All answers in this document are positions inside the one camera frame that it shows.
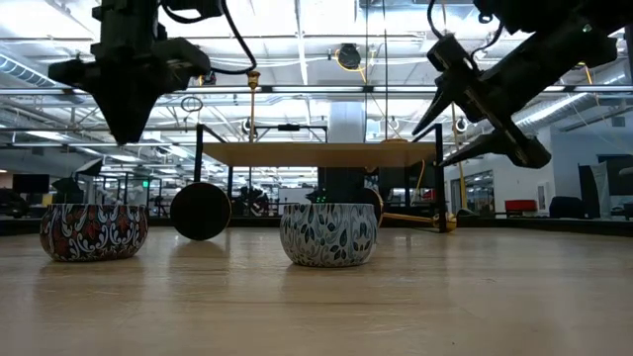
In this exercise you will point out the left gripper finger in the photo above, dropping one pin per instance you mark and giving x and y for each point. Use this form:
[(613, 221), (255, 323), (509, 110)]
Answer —
[(141, 106), (114, 106)]

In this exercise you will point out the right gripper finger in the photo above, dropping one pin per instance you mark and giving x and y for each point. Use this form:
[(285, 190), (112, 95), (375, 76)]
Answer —
[(482, 147), (437, 109)]

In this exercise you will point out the small wooden shelf black legs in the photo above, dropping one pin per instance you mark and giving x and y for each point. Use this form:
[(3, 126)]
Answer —
[(321, 154)]

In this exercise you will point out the red floral candle tin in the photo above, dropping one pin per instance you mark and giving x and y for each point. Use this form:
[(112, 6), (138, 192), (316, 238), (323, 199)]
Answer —
[(94, 232)]

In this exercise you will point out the blue leaf candle tin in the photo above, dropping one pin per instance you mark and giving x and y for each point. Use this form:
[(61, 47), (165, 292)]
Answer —
[(329, 235)]

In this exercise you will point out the small black ceiling reel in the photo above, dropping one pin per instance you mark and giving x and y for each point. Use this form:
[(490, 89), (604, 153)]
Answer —
[(245, 126), (461, 124)]

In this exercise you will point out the black studio softbox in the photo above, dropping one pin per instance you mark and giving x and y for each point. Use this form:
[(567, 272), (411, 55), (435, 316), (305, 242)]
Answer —
[(91, 168)]

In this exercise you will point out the red seat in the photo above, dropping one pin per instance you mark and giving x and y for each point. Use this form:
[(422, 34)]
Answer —
[(520, 206)]

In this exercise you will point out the black chair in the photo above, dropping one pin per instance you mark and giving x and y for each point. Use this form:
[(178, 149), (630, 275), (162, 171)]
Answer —
[(566, 207)]

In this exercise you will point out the black monitor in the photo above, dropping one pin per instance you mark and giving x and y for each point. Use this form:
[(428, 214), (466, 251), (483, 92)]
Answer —
[(30, 184)]

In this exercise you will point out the black and white panel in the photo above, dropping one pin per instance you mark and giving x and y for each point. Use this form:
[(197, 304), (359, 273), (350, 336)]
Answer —
[(588, 190)]

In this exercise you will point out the black aluminium table frame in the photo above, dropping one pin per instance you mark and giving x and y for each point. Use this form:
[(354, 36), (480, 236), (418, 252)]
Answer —
[(544, 226)]

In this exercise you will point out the large dark wall screen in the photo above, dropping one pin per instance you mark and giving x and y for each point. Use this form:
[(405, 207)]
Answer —
[(615, 173)]

